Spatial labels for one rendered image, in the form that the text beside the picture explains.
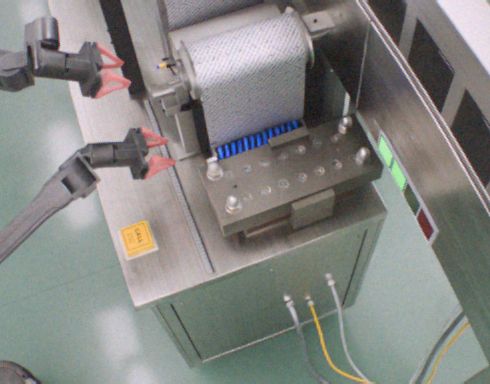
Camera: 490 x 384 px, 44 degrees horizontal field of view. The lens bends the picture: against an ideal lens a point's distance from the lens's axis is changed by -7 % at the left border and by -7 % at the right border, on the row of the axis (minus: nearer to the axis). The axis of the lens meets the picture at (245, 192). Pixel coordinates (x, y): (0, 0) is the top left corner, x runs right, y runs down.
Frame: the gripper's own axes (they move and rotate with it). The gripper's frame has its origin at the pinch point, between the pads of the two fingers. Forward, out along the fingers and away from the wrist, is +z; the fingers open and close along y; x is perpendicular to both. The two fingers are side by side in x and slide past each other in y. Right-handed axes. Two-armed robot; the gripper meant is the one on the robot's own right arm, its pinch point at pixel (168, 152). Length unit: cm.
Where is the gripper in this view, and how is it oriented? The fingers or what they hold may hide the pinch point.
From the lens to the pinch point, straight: 147.5
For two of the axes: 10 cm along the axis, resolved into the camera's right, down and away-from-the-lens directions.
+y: 3.6, 8.3, -4.3
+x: 4.3, -5.6, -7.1
